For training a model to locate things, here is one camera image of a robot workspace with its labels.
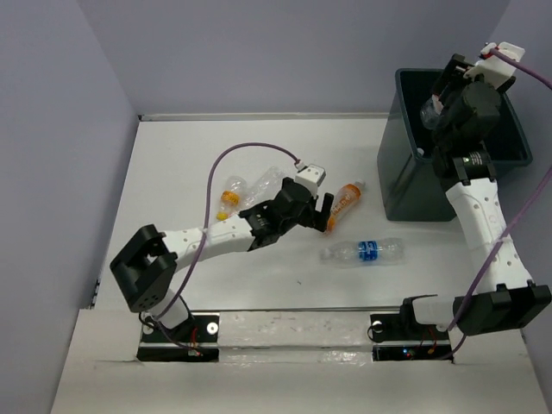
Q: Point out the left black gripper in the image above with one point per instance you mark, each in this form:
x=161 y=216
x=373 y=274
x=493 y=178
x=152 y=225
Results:
x=314 y=219

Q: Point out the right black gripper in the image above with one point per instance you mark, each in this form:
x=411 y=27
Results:
x=454 y=74

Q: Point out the orange drink bottle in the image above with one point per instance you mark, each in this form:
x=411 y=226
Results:
x=344 y=201

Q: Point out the red blue label water bottle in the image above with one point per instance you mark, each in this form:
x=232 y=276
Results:
x=430 y=112

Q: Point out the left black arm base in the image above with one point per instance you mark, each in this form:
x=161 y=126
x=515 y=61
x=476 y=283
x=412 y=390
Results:
x=199 y=343

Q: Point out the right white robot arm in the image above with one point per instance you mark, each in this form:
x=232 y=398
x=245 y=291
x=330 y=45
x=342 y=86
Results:
x=503 y=295

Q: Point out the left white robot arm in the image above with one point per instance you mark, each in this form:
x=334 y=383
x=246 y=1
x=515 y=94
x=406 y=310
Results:
x=145 y=266

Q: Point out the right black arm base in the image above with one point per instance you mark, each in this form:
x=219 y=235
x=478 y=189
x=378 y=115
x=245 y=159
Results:
x=398 y=336

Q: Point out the dark green plastic bin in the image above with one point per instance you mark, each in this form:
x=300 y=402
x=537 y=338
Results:
x=410 y=190

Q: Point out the clear crumpled long bottle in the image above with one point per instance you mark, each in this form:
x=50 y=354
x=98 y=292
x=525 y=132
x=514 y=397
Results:
x=264 y=188

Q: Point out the clear bottle orange label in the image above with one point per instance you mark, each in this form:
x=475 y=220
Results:
x=234 y=190

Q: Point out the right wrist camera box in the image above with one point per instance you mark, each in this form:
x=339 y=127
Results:
x=494 y=70

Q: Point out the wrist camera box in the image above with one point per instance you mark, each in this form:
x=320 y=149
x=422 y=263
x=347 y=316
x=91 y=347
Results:
x=311 y=177
x=494 y=70

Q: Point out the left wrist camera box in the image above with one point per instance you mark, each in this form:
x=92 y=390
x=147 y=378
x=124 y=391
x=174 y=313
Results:
x=311 y=177

